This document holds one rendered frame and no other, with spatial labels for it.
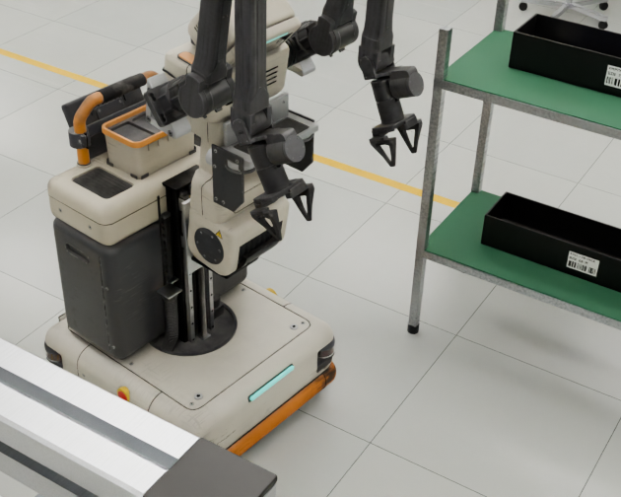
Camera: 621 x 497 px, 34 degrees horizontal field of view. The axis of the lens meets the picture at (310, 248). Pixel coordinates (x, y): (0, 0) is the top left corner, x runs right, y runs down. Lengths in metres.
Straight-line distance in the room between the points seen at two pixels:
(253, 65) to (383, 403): 1.48
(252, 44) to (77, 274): 1.07
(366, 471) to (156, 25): 3.36
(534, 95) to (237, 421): 1.23
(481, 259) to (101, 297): 1.21
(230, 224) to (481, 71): 0.94
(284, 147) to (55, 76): 3.25
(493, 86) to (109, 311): 1.24
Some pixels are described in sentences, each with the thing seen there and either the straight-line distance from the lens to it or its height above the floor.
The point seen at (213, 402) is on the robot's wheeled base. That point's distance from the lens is 2.80.
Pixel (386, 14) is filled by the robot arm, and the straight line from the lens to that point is 2.36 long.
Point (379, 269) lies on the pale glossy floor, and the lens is 3.76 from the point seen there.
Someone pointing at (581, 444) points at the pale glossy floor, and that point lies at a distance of 3.22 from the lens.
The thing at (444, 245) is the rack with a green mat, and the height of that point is 0.35.
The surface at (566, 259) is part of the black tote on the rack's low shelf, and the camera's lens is 3.24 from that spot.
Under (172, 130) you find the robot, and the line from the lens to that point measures 2.30.
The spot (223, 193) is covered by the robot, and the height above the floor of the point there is 0.92.
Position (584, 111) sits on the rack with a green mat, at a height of 0.95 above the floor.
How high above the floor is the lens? 2.22
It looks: 35 degrees down
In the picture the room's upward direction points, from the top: 2 degrees clockwise
